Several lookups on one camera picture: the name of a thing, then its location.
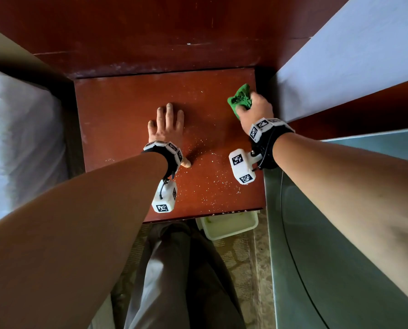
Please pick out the scattered white crumbs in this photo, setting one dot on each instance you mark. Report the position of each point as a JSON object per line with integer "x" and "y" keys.
{"x": 217, "y": 181}

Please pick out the black left wristband with markers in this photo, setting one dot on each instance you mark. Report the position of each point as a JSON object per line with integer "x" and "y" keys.
{"x": 168, "y": 154}

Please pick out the person's right thumb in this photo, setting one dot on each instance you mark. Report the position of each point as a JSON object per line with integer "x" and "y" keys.
{"x": 242, "y": 110}

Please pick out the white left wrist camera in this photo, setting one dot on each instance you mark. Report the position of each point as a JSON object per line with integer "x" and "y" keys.
{"x": 164, "y": 198}

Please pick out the person's left thumb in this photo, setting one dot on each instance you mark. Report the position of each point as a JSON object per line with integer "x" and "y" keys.
{"x": 186, "y": 163}

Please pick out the person's grey trousers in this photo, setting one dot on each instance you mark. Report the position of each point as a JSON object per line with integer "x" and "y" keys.
{"x": 180, "y": 280}

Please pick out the person's right forearm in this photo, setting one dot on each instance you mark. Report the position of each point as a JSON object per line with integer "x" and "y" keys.
{"x": 354, "y": 191}

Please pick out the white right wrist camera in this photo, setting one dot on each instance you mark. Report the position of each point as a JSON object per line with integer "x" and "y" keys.
{"x": 242, "y": 166}

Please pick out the green cleaning cloth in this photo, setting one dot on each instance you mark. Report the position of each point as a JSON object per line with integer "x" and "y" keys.
{"x": 241, "y": 98}

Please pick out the black right wristband with markers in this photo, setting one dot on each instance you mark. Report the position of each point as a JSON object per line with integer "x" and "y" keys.
{"x": 269, "y": 140}

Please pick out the black wristband with markers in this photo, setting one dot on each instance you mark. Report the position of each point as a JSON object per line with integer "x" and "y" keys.
{"x": 168, "y": 154}
{"x": 269, "y": 140}

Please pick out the person's left middle finger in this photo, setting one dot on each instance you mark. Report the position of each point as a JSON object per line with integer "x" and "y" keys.
{"x": 169, "y": 114}

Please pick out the white plastic bin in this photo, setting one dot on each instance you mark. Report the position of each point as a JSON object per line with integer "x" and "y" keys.
{"x": 229, "y": 224}

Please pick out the person's left little finger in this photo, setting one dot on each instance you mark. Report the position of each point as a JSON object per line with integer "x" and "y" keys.
{"x": 152, "y": 127}

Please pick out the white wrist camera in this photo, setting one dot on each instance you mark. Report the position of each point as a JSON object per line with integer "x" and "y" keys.
{"x": 242, "y": 166}
{"x": 164, "y": 198}

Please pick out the person's left hand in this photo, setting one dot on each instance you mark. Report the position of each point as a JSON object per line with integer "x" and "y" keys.
{"x": 165, "y": 131}

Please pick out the white bed duvet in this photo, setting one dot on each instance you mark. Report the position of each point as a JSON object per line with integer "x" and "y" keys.
{"x": 19, "y": 140}

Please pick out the person's right hand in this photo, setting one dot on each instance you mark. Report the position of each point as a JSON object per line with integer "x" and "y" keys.
{"x": 257, "y": 111}

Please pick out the white bed sheet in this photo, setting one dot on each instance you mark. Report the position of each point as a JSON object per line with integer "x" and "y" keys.
{"x": 354, "y": 47}

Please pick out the red-brown wooden wall panel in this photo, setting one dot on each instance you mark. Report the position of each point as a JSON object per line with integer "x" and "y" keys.
{"x": 156, "y": 30}

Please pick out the red-brown wooden bed frame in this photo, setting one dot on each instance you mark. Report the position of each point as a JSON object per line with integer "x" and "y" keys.
{"x": 361, "y": 109}

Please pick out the person's left forearm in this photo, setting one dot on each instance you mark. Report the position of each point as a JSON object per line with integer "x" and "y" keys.
{"x": 70, "y": 243}

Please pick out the red-brown wooden nightstand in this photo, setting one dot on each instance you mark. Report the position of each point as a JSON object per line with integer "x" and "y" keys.
{"x": 121, "y": 119}

